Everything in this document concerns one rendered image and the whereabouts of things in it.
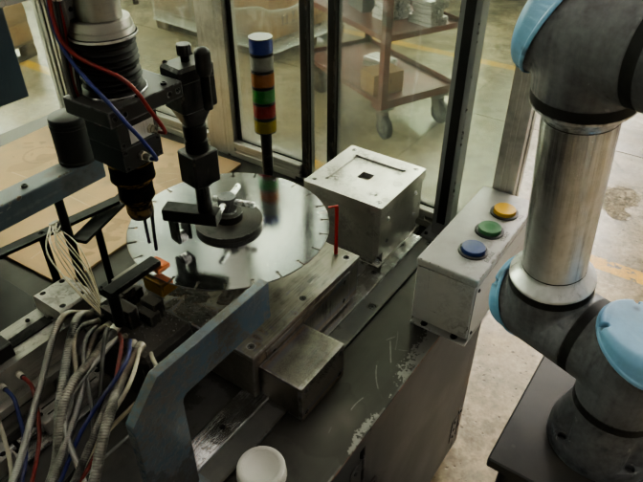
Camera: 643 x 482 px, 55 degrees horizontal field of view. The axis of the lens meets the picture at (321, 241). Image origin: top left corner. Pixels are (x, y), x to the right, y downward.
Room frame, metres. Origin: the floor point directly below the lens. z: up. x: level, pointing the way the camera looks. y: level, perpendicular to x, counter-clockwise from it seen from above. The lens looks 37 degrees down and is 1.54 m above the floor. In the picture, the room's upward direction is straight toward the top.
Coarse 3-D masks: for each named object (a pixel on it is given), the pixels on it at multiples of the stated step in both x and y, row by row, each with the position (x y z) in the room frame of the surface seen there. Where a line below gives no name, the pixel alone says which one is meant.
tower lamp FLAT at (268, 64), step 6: (252, 60) 1.12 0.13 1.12; (258, 60) 1.11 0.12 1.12; (264, 60) 1.11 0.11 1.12; (270, 60) 1.12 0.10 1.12; (252, 66) 1.12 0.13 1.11; (258, 66) 1.11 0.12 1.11; (264, 66) 1.11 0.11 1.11; (270, 66) 1.12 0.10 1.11; (258, 72) 1.11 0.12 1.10; (264, 72) 1.11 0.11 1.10
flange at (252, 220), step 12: (216, 204) 0.88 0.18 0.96; (228, 216) 0.82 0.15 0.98; (240, 216) 0.82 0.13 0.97; (252, 216) 0.84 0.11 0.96; (204, 228) 0.81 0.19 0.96; (216, 228) 0.80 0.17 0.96; (228, 228) 0.80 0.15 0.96; (240, 228) 0.80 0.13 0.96; (252, 228) 0.81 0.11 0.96; (216, 240) 0.78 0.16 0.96; (228, 240) 0.78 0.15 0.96; (240, 240) 0.78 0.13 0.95
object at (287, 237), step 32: (160, 192) 0.93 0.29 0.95; (192, 192) 0.93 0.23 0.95; (256, 192) 0.93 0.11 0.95; (288, 192) 0.93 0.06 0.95; (160, 224) 0.83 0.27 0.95; (192, 224) 0.83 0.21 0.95; (288, 224) 0.83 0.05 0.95; (320, 224) 0.83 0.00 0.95; (160, 256) 0.74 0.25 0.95; (192, 256) 0.74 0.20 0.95; (224, 256) 0.74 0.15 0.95; (256, 256) 0.74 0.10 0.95; (288, 256) 0.74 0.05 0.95; (192, 288) 0.67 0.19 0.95
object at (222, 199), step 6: (234, 186) 0.87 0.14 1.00; (240, 186) 0.88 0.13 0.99; (222, 192) 0.84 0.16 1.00; (228, 192) 0.84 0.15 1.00; (234, 192) 0.85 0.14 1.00; (216, 198) 0.83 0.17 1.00; (222, 198) 0.83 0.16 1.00; (228, 198) 0.83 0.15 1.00; (234, 198) 0.83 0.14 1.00; (222, 204) 0.81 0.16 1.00; (228, 204) 0.82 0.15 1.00; (234, 204) 0.82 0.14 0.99; (240, 204) 0.82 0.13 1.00; (246, 204) 0.82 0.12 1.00; (252, 204) 0.82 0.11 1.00; (222, 210) 0.80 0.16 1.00; (228, 210) 0.82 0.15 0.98; (234, 210) 0.83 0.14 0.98
